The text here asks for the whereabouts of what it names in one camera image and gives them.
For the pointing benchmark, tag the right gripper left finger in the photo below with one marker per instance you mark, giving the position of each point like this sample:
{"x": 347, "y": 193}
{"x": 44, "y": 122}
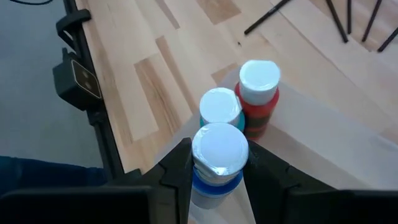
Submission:
{"x": 93, "y": 205}

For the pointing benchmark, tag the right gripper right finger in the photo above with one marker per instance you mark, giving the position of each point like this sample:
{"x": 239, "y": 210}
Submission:
{"x": 311, "y": 205}

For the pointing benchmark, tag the small blue paint bottle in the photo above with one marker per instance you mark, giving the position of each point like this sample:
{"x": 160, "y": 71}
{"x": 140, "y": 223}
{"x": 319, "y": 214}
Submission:
{"x": 219, "y": 149}

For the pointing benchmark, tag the small red paint bottle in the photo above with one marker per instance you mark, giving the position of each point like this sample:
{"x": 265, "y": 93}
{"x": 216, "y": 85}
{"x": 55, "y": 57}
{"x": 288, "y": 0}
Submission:
{"x": 258, "y": 84}

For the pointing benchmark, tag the small teal paint bottle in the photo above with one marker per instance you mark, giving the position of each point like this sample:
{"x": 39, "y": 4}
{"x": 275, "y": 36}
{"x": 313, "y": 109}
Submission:
{"x": 220, "y": 107}

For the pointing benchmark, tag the dark blue object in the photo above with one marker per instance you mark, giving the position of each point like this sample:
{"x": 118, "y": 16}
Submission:
{"x": 46, "y": 174}

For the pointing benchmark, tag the small black table clamp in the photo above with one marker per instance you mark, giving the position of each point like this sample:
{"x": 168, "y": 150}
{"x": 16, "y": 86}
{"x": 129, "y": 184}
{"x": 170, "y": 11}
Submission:
{"x": 71, "y": 17}

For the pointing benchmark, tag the black aluminium table frame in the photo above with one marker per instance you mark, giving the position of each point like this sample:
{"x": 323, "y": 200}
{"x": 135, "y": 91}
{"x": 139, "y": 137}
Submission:
{"x": 106, "y": 140}

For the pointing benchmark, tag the small black depth camera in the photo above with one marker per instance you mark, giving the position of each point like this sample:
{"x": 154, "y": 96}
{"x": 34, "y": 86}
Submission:
{"x": 71, "y": 84}

